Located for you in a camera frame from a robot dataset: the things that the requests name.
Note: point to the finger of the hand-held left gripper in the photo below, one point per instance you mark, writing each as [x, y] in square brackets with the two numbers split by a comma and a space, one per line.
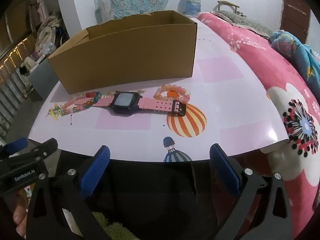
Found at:
[40, 148]
[16, 145]

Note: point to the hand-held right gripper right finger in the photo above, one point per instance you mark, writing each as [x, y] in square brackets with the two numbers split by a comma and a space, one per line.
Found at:
[223, 170]

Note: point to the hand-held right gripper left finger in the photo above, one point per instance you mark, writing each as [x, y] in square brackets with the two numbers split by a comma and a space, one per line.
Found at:
[96, 170]

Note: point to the digital wristwatch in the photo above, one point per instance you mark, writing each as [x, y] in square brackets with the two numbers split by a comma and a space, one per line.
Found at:
[125, 102]

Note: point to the brown cardboard box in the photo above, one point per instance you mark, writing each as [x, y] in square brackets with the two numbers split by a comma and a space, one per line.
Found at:
[125, 60]

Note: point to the person's left hand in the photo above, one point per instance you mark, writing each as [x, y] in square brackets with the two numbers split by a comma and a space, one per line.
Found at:
[20, 217]

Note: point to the green fleece garment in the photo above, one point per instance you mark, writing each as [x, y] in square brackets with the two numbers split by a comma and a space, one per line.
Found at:
[112, 227]

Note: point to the grey cabinet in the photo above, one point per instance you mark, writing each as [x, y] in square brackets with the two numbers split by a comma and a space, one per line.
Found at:
[41, 80]

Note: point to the brown sliding door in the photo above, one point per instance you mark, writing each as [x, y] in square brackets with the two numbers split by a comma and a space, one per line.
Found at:
[12, 67]

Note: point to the pink floral blanket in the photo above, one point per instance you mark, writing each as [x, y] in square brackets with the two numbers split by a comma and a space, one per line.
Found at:
[250, 62]

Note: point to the pile of pale clothes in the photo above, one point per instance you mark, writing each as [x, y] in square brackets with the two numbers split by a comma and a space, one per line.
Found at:
[46, 30]

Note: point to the blue patterned blanket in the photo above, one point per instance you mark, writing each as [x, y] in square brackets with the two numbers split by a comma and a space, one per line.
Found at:
[300, 55]

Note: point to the grey fuzzy blanket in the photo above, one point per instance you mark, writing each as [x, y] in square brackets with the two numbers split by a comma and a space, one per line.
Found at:
[240, 21]

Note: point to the white floral hanging bag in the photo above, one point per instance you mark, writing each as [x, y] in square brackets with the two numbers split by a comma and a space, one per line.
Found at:
[102, 11]

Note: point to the wooden chair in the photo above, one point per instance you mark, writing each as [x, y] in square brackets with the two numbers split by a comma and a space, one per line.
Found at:
[227, 3]

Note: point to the blue water jug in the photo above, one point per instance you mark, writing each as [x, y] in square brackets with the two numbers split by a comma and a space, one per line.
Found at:
[190, 3]

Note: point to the brown wooden door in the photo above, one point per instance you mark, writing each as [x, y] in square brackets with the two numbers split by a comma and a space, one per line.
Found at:
[295, 12]

